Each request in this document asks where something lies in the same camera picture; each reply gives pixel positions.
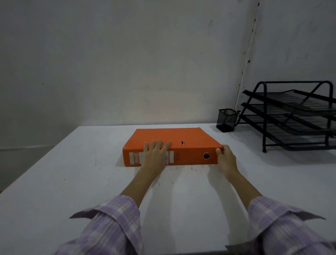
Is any person's left hand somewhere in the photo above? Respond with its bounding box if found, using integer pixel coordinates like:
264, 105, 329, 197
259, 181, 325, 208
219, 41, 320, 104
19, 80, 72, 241
140, 140, 172, 174

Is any person's right hand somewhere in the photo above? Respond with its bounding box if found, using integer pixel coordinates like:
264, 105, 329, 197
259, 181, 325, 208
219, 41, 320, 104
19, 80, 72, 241
215, 145, 239, 177

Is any orange lever arch binder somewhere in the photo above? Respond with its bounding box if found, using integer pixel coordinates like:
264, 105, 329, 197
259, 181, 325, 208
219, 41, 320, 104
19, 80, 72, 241
122, 127, 224, 167

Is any person's right forearm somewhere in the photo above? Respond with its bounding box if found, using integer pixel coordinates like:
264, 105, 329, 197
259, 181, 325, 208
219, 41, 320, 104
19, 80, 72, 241
226, 169, 263, 211

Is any person's left forearm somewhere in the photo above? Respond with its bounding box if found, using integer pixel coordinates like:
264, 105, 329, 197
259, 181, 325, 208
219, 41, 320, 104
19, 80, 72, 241
120, 168, 164, 209

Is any black mesh pen holder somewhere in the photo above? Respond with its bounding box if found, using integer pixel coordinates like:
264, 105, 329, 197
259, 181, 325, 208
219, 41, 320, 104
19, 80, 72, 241
216, 108, 240, 133

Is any black mesh letter tray rack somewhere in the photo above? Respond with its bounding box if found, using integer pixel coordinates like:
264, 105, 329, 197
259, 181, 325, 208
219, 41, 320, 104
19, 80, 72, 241
235, 81, 336, 153

